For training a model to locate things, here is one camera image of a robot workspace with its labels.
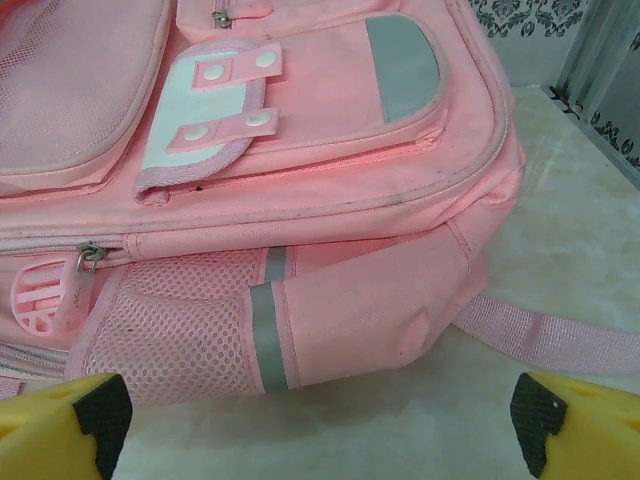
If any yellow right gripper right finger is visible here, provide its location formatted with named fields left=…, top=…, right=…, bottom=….
left=508, top=370, right=640, bottom=480

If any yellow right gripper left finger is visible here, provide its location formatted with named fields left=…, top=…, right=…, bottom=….
left=0, top=372, right=134, bottom=480

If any pink student backpack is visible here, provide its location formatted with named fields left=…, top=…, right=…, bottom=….
left=0, top=0, right=640, bottom=399

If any aluminium cell frame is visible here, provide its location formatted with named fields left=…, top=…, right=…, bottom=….
left=549, top=0, right=640, bottom=174

